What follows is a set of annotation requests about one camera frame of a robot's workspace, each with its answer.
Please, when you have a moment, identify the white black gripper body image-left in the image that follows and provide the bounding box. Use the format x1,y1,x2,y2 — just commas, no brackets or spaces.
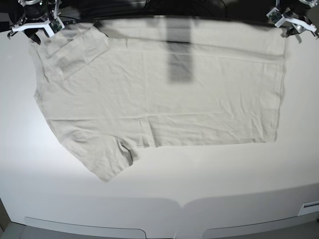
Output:
11,16,54,37

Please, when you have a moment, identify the white black gripper body image-right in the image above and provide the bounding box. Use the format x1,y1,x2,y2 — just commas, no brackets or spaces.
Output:
274,13,317,32

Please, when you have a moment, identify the light grey T-shirt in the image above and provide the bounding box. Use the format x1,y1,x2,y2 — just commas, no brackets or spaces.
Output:
30,21,286,182

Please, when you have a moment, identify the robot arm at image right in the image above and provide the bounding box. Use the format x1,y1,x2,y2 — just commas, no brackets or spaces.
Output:
273,0,319,39

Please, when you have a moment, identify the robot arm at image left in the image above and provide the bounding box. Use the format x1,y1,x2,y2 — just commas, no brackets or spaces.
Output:
7,0,65,45

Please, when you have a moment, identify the white label sticker on table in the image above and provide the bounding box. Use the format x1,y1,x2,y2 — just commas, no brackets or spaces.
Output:
298,201,319,216

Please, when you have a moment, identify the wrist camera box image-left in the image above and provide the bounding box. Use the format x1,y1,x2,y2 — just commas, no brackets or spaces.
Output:
49,19,65,34

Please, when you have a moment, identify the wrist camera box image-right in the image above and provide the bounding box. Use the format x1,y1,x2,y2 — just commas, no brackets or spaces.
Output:
266,7,282,23

